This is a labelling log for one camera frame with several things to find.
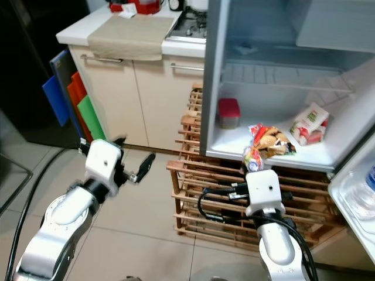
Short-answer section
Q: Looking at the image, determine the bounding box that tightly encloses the red snack bag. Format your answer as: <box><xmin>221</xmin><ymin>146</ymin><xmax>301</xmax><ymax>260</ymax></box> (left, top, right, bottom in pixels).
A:
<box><xmin>243</xmin><ymin>122</ymin><xmax>297</xmax><ymax>174</ymax></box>

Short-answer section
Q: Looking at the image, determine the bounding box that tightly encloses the white fridge door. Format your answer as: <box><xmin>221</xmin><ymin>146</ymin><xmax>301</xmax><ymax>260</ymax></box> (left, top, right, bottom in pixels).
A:
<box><xmin>327</xmin><ymin>130</ymin><xmax>375</xmax><ymax>265</ymax></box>

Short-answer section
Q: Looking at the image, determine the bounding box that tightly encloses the silver fridge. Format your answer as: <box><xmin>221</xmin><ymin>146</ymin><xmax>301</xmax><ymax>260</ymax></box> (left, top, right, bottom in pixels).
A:
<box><xmin>199</xmin><ymin>0</ymin><xmax>375</xmax><ymax>174</ymax></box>

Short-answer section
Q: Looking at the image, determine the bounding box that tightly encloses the cream kitchen cabinet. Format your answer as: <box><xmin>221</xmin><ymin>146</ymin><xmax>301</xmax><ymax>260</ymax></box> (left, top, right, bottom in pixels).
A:
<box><xmin>55</xmin><ymin>8</ymin><xmax>206</xmax><ymax>150</ymax></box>

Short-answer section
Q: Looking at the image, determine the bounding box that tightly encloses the wooden wine rack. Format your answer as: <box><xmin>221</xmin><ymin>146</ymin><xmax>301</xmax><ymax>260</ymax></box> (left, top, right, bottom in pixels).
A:
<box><xmin>166</xmin><ymin>81</ymin><xmax>347</xmax><ymax>253</ymax></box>

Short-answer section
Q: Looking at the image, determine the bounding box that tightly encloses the orange cutting board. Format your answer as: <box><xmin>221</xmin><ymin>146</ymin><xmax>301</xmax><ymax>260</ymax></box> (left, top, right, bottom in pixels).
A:
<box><xmin>67</xmin><ymin>71</ymin><xmax>89</xmax><ymax>109</ymax></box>

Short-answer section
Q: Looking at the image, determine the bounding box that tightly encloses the blue cutting board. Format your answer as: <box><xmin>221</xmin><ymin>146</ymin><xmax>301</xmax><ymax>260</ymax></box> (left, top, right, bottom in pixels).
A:
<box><xmin>42</xmin><ymin>76</ymin><xmax>69</xmax><ymax>127</ymax></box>

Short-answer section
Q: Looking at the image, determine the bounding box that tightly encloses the red lidded food container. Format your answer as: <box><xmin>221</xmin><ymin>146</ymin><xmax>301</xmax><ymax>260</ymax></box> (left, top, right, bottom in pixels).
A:
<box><xmin>216</xmin><ymin>97</ymin><xmax>241</xmax><ymax>130</ymax></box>

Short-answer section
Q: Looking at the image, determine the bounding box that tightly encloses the dark board holder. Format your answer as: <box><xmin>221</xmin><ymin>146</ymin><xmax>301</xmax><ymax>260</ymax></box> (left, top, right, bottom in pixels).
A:
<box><xmin>49</xmin><ymin>49</ymin><xmax>90</xmax><ymax>147</ymax></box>

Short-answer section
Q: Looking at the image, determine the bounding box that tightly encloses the white food pack green print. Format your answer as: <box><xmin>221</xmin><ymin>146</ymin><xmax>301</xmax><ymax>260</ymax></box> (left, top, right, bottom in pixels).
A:
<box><xmin>289</xmin><ymin>103</ymin><xmax>330</xmax><ymax>146</ymax></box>

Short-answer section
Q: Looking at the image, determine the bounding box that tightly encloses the beige cloth mat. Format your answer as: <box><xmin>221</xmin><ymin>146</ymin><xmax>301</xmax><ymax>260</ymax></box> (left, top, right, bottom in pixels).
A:
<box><xmin>86</xmin><ymin>15</ymin><xmax>177</xmax><ymax>61</ymax></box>

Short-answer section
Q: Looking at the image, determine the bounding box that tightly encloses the black tall appliance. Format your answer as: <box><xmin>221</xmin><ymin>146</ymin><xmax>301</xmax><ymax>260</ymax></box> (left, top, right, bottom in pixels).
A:
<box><xmin>0</xmin><ymin>0</ymin><xmax>77</xmax><ymax>148</ymax></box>

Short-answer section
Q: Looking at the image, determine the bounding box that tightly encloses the clear water bottle blue cap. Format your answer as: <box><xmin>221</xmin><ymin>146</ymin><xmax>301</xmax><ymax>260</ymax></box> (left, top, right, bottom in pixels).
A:
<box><xmin>348</xmin><ymin>163</ymin><xmax>375</xmax><ymax>213</ymax></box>

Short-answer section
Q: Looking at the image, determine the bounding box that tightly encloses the white paper slip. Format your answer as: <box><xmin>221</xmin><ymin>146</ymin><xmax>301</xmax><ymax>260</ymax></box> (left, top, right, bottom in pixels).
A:
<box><xmin>120</xmin><ymin>5</ymin><xmax>139</xmax><ymax>19</ymax></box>

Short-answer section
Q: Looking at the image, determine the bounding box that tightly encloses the steel gas stove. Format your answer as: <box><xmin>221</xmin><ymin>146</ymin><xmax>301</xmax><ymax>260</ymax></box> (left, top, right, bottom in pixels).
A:
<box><xmin>166</xmin><ymin>5</ymin><xmax>209</xmax><ymax>43</ymax></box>

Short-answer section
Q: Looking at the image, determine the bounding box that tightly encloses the white pot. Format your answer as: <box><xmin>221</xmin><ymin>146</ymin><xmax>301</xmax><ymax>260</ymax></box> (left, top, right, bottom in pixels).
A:
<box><xmin>184</xmin><ymin>0</ymin><xmax>209</xmax><ymax>13</ymax></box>

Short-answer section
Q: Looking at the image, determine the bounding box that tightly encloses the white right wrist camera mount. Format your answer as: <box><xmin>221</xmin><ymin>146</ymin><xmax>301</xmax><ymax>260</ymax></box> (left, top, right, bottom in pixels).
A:
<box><xmin>246</xmin><ymin>170</ymin><xmax>283</xmax><ymax>217</ymax></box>

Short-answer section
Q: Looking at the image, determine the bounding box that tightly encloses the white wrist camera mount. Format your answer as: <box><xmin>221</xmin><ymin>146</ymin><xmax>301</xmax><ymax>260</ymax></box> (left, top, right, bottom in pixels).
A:
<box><xmin>84</xmin><ymin>139</ymin><xmax>124</xmax><ymax>197</ymax></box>
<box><xmin>246</xmin><ymin>170</ymin><xmax>283</xmax><ymax>217</ymax></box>

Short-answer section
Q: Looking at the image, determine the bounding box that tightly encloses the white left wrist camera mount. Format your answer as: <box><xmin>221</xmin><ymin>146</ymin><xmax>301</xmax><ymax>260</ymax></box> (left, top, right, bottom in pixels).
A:
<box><xmin>84</xmin><ymin>139</ymin><xmax>124</xmax><ymax>197</ymax></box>

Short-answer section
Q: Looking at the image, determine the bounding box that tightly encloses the metal cabinet handle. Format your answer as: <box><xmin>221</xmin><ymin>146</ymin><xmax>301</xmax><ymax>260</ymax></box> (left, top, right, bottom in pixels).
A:
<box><xmin>80</xmin><ymin>53</ymin><xmax>124</xmax><ymax>64</ymax></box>
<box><xmin>169</xmin><ymin>62</ymin><xmax>206</xmax><ymax>73</ymax></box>

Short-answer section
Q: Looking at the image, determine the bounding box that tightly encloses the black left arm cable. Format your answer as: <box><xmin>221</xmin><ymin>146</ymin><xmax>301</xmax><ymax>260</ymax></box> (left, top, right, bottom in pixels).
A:
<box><xmin>5</xmin><ymin>142</ymin><xmax>90</xmax><ymax>281</ymax></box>

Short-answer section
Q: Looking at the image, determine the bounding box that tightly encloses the metal chair frame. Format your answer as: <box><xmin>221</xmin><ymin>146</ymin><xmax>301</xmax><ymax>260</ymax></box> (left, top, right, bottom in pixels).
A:
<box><xmin>0</xmin><ymin>154</ymin><xmax>33</xmax><ymax>213</ymax></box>

